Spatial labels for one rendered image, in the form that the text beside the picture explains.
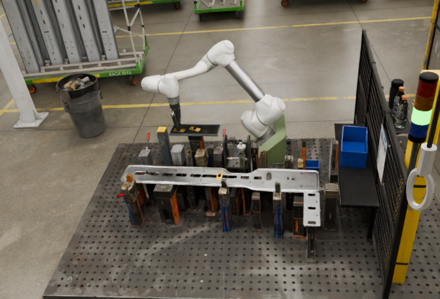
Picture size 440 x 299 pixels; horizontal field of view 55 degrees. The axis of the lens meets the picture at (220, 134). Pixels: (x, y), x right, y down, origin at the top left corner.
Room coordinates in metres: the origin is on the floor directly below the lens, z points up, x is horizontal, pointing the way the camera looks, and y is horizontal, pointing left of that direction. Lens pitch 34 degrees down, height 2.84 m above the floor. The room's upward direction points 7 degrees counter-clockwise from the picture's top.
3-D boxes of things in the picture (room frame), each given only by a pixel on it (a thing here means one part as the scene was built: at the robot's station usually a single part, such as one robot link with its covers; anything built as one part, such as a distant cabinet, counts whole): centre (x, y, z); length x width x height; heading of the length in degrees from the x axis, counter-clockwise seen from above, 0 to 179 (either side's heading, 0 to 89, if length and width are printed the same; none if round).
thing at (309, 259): (1.73, -0.47, 0.84); 0.11 x 0.06 x 0.29; 166
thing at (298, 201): (1.93, -0.44, 0.84); 0.11 x 0.10 x 0.28; 166
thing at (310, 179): (2.24, 0.06, 1.00); 1.38 x 0.22 x 0.02; 76
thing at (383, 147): (1.90, -0.93, 1.30); 0.23 x 0.02 x 0.31; 166
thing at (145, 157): (2.55, 0.57, 0.88); 0.11 x 0.10 x 0.36; 166
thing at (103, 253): (2.26, -0.19, 0.68); 2.56 x 1.61 x 0.04; 81
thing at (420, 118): (1.38, -0.81, 1.90); 0.07 x 0.07 x 0.06
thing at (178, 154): (2.48, 0.32, 0.90); 0.13 x 0.10 x 0.41; 166
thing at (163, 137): (2.69, 0.43, 0.92); 0.08 x 0.08 x 0.44; 76
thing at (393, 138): (2.29, -1.03, 0.77); 1.97 x 0.14 x 1.55; 166
